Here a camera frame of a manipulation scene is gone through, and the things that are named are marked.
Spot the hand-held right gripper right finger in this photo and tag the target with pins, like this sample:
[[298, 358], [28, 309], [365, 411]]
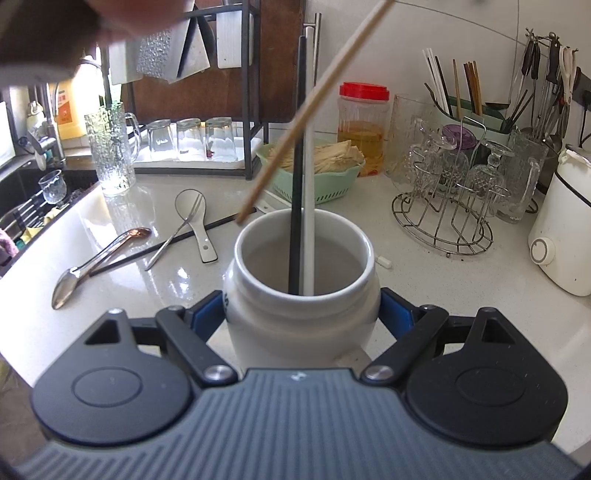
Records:
[[395, 318]]

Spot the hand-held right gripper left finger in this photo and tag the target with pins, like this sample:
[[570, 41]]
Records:
[[207, 318]]

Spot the white ceramic spoon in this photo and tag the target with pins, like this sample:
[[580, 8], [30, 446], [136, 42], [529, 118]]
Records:
[[207, 251]]

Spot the white ceramic jar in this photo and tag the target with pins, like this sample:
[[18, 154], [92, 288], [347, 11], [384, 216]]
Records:
[[295, 332]]

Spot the white chopstick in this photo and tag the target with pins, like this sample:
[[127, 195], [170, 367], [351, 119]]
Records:
[[308, 230], [384, 262]]

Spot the black chopstick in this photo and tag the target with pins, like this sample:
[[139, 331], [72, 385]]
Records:
[[221, 223], [295, 207]]

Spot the cream chopstick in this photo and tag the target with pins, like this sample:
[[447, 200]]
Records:
[[276, 168]]

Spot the row of hanging kitchen utensils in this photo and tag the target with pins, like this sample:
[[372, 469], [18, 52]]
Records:
[[552, 67]]

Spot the silver fork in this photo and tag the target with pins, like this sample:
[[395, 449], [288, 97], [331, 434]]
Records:
[[164, 248]]

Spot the copper spoon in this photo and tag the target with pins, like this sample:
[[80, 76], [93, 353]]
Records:
[[138, 233]]

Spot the green plastic basket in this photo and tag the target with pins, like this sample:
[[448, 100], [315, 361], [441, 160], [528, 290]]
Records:
[[323, 189]]

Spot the silver spoon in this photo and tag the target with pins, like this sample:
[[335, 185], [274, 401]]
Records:
[[62, 290]]

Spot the white tray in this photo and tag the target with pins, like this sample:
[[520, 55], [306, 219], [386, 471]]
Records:
[[194, 164]]

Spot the stemmed glass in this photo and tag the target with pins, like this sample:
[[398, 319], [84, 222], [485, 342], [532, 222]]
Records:
[[436, 161], [489, 175]]

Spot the dried bean curd sticks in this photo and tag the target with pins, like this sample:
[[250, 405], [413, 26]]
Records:
[[337, 159]]

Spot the clear drinking glass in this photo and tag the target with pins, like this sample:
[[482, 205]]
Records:
[[161, 138], [221, 138], [191, 138]]

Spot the black metal rack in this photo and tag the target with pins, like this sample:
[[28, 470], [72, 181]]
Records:
[[250, 138]]

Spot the glass pitcher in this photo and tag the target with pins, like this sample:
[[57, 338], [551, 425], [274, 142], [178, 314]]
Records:
[[524, 184]]

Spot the patterned glass mug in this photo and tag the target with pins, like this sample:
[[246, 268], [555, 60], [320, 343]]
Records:
[[111, 157]]

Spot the purple cup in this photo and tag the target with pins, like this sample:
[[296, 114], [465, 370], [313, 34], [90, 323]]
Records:
[[457, 136]]

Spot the white electric pot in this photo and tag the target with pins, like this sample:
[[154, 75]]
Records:
[[568, 230]]

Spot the yellow cloth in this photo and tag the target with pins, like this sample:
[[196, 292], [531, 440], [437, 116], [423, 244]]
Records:
[[34, 230]]

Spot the tall clear glass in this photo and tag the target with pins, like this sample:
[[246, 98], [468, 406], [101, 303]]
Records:
[[406, 120]]

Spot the small glass goblet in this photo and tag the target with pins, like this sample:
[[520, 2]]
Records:
[[53, 184]]

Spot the red lid plastic jar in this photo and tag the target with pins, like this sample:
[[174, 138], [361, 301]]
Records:
[[362, 115]]

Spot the black sink drain rack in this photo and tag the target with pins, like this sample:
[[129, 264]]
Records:
[[23, 212]]

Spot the pink cloth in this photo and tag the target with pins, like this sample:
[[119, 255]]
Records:
[[5, 247]]

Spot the green chopstick holder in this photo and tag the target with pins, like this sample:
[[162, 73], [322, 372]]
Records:
[[494, 124]]

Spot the black sink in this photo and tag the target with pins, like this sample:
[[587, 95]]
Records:
[[18, 184]]

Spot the large steel faucet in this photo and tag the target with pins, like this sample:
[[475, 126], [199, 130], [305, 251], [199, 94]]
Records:
[[44, 145]]

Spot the green chopstick holder caddy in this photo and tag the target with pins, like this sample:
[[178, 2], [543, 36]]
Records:
[[475, 87]]

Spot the yellow oil bottle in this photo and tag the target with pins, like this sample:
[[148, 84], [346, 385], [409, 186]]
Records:
[[69, 110]]

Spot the small steel faucet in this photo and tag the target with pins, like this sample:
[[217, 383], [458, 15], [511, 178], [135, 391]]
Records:
[[107, 87]]

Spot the brown cutting board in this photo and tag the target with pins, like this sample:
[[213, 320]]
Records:
[[277, 69]]

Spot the hammered steel cleaver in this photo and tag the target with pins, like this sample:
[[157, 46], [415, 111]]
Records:
[[159, 60]]

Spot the black white kitchen knife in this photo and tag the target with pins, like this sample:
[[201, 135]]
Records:
[[196, 55]]

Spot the small white bottle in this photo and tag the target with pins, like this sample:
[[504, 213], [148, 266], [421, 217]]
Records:
[[34, 117]]

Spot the white utensil holder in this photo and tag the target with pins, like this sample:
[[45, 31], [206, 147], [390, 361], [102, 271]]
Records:
[[122, 62]]

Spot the white countertop appliance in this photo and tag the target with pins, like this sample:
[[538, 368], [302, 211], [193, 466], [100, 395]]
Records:
[[4, 138]]

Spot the white blade knife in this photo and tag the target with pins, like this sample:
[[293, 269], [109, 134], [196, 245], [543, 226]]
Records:
[[235, 41]]

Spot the metal hanging rail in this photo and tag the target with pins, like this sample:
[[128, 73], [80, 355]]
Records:
[[540, 37]]

